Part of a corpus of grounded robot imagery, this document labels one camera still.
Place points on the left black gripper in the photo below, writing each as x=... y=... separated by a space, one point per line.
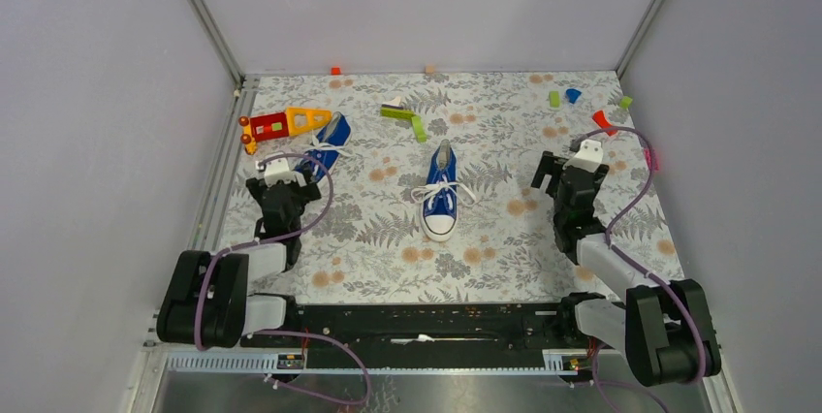
x=305 y=192

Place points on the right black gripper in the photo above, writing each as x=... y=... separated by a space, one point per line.
x=550 y=165

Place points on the blue sneaker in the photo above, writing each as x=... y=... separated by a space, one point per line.
x=437 y=198
x=326 y=148

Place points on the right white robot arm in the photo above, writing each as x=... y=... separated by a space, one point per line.
x=663 y=329

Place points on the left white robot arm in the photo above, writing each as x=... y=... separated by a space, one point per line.
x=209 y=300

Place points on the red arch block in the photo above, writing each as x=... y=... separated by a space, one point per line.
x=600 y=119

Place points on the blue wedge block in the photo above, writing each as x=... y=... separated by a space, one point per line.
x=573 y=95

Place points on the green corner block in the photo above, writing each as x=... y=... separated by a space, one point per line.
x=625 y=102

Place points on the pink lego brick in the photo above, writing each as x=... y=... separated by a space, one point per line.
x=651 y=160

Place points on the floral table mat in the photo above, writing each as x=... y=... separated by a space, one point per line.
x=367 y=246

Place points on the green block short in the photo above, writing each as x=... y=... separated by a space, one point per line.
x=419 y=129

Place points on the green block long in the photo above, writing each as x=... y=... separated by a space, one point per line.
x=396 y=112

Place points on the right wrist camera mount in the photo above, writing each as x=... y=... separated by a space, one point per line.
x=588 y=157

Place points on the red yellow toy frame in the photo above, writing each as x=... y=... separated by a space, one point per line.
x=291 y=122

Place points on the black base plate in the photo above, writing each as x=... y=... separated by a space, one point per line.
x=423 y=336

